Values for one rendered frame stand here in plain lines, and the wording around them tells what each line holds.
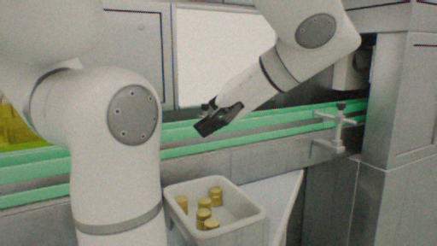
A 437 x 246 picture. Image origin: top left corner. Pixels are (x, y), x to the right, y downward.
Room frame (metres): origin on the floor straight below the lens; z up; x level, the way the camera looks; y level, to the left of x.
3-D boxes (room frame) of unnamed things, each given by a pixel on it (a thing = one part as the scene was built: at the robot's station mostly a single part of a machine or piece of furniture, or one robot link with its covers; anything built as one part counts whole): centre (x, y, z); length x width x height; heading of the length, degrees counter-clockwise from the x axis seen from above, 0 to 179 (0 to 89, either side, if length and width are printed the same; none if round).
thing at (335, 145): (0.91, -0.40, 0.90); 0.17 x 0.05 x 0.22; 29
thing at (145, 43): (0.90, 0.16, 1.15); 0.90 x 0.03 x 0.34; 119
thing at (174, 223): (0.60, 0.03, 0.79); 0.27 x 0.17 x 0.08; 29
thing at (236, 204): (0.57, 0.01, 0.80); 0.22 x 0.17 x 0.09; 29
